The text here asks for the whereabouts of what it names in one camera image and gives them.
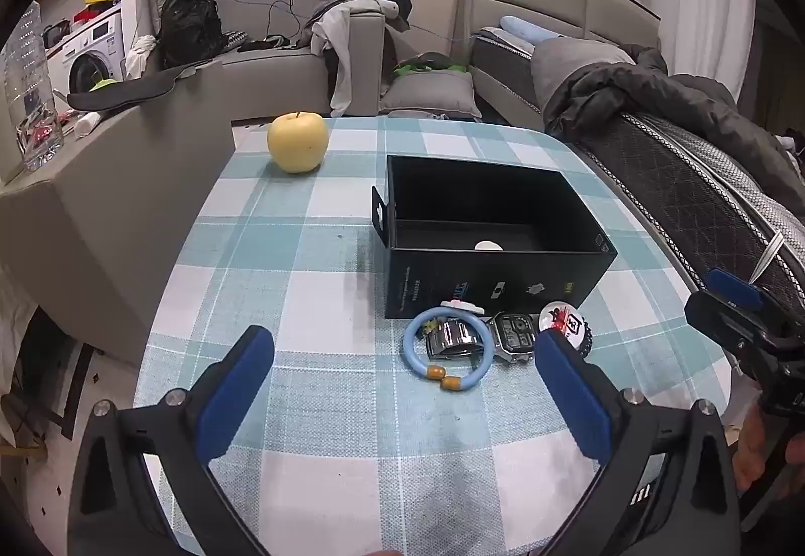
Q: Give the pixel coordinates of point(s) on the black cardboard box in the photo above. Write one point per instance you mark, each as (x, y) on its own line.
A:
(440, 279)

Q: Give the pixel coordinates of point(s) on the grey side cabinet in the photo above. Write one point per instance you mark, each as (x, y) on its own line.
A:
(94, 216)

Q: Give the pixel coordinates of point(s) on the teal white checked tablecloth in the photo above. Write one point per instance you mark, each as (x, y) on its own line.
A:
(327, 254)

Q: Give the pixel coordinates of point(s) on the white cloth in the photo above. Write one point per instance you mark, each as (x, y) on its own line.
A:
(141, 56)

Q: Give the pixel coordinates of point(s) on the grey pillow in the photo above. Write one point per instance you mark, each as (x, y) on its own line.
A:
(572, 62)

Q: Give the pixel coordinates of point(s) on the clear plastic container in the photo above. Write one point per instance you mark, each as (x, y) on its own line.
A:
(31, 90)

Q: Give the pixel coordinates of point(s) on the light blue pillow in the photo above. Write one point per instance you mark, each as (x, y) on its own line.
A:
(528, 29)

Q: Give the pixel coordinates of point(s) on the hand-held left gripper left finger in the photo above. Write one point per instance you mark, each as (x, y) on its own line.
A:
(236, 392)

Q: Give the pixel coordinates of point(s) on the dark grey jacket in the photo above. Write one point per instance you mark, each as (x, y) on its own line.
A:
(660, 90)

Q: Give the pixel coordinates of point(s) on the grey sofa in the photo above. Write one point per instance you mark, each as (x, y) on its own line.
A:
(283, 78)

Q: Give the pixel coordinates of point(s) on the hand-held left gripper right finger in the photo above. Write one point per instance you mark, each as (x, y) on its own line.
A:
(572, 399)

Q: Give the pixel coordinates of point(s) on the person's right hand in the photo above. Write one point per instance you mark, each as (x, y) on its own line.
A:
(751, 443)

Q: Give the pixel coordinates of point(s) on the white washing machine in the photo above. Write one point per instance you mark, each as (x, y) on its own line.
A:
(94, 50)

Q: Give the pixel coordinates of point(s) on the pile of clothes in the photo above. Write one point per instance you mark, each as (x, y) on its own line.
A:
(343, 27)

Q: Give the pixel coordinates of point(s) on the black backpack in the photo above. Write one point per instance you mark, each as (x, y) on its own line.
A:
(188, 24)

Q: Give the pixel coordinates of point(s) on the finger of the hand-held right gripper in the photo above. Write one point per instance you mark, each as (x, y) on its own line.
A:
(717, 317)
(733, 285)

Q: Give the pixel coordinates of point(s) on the round white red badge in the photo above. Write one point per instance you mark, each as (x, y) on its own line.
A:
(563, 317)

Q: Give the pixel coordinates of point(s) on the small white oval piece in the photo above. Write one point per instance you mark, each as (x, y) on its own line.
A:
(488, 246)

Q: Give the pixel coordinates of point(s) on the black quilted mattress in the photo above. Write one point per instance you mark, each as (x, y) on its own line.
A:
(679, 185)

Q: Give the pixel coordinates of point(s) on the yellow apple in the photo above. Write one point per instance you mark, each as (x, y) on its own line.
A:
(297, 141)

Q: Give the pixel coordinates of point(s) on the black flat insole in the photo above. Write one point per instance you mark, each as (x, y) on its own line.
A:
(126, 89)

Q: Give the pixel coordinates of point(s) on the grey cushion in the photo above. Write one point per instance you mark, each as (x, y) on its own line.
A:
(427, 94)

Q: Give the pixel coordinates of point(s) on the silver digital wristwatch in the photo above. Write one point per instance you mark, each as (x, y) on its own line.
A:
(516, 334)

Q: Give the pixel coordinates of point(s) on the green black item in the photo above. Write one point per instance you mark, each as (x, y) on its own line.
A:
(427, 65)

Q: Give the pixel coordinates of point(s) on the white tube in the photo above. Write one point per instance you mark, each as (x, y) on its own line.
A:
(88, 124)

